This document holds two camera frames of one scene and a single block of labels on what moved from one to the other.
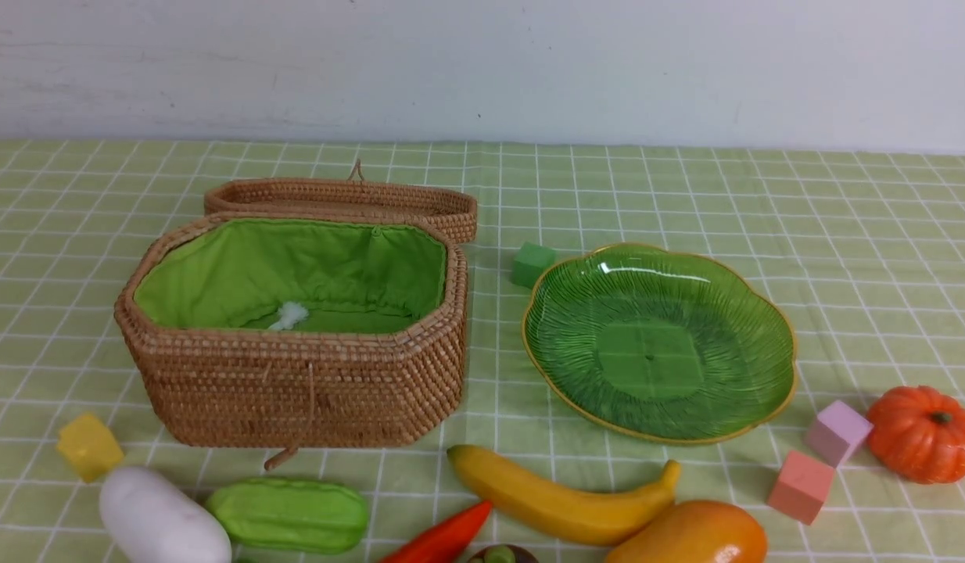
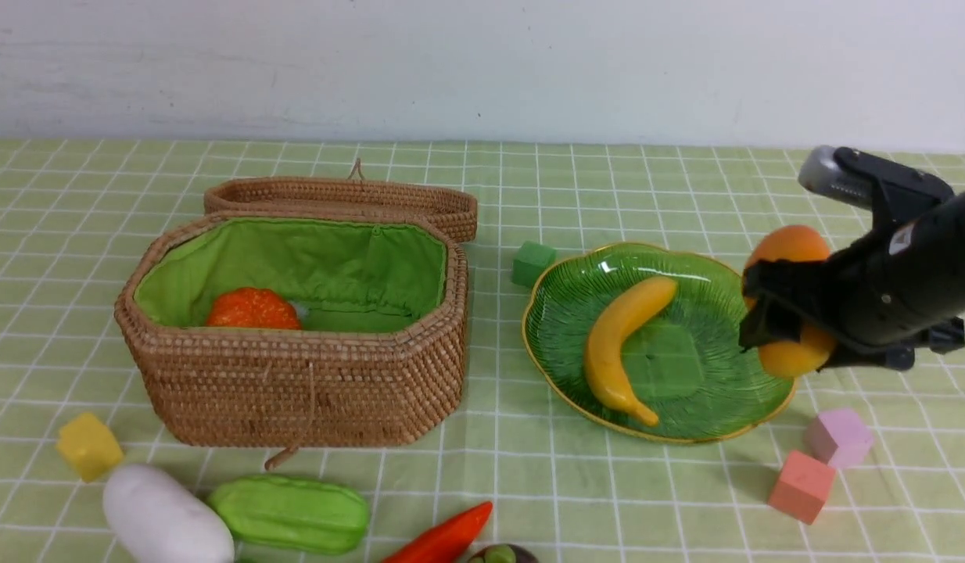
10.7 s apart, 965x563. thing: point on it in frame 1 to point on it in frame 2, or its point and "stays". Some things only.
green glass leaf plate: x=658 y=343 stays
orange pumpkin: x=921 y=435 to x=252 y=306
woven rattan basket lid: x=352 y=197 stays
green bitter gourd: x=289 y=516 stays
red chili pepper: x=444 y=543 stays
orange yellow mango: x=694 y=532 to x=792 y=357
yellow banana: x=582 y=513 to x=603 y=347
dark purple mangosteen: x=503 y=554 stays
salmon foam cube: x=801 y=486 stays
